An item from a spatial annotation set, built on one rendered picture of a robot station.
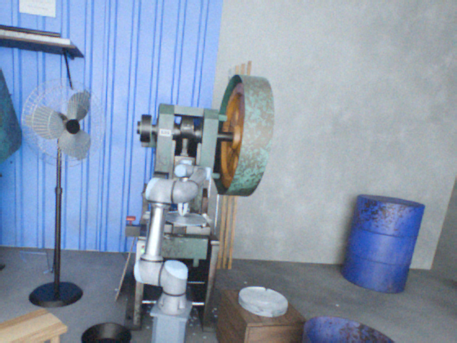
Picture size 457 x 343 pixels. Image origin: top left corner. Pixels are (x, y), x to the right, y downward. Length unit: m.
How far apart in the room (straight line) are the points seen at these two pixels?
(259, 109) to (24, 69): 2.36
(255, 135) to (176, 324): 1.14
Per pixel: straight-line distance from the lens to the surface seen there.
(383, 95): 4.32
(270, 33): 3.82
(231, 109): 2.63
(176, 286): 1.66
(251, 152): 2.04
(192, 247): 2.25
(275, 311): 2.05
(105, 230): 3.61
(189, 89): 3.51
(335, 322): 1.96
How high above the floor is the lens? 1.30
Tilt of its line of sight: 12 degrees down
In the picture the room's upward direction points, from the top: 6 degrees clockwise
